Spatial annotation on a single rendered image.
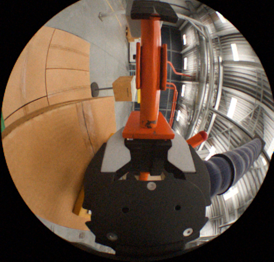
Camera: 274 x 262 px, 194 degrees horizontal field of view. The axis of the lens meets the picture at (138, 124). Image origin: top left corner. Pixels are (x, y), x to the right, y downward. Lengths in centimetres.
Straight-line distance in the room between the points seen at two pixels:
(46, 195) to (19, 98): 57
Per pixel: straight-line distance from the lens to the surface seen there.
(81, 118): 18
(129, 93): 158
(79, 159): 18
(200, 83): 583
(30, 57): 75
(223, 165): 44
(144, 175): 17
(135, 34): 16
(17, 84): 68
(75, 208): 20
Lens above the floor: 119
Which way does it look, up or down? 3 degrees down
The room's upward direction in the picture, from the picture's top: 92 degrees clockwise
